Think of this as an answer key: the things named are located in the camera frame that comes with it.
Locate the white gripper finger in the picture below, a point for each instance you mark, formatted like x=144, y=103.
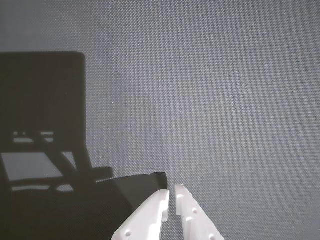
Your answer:
x=147, y=215
x=192, y=217

